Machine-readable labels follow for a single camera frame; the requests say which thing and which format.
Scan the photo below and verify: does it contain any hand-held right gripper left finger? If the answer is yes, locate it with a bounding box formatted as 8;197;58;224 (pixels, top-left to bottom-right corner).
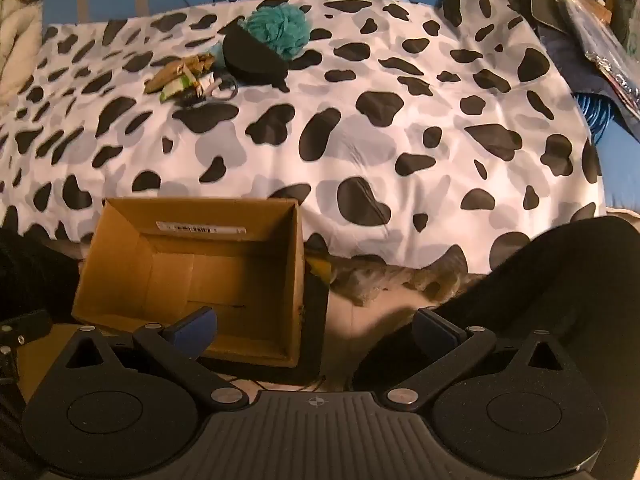
54;308;250;409

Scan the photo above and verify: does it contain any beige quilted blanket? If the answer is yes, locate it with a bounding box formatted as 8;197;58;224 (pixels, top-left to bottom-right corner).
0;0;52;106

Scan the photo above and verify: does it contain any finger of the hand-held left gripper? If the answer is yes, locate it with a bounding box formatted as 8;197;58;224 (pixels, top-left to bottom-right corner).
0;310;52;381

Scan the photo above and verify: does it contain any black cord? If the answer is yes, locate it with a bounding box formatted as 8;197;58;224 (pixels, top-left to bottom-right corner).
175;74;239;109

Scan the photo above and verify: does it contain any blue sofa seat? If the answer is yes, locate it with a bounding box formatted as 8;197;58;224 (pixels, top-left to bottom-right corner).
595;135;640;211

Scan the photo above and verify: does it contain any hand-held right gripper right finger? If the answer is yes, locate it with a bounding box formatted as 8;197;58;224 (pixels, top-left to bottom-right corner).
384;307;582;409

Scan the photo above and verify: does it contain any clear plastic bag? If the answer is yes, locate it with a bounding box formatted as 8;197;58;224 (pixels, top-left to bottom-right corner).
565;0;640;113

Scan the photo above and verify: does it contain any cow print blanket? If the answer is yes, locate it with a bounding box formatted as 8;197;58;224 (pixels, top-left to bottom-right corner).
0;0;608;281

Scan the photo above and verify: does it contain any person's right leg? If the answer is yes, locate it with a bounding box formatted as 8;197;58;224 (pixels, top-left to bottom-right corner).
350;215;640;411

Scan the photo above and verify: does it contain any teal bath loofah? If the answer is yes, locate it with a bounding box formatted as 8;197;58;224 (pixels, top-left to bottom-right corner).
239;2;311;61

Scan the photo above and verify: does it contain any blue coiled cable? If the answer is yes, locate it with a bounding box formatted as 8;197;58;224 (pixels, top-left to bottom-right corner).
572;92;625;142

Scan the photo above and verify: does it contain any black semicircular pouch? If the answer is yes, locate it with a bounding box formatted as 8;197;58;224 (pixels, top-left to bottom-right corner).
222;25;291;92

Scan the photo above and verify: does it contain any brown patterned cloth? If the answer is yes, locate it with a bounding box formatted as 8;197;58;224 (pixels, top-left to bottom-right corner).
330;245;472;307

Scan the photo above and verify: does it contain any brown cardboard box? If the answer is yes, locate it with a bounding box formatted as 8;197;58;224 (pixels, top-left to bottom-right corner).
71;198;306;368

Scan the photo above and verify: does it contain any green and white packet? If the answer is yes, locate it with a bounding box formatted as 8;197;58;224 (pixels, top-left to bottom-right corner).
159;72;195;102

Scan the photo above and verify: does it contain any brown snack packet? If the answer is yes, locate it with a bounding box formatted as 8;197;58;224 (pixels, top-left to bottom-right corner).
145;52;217;95

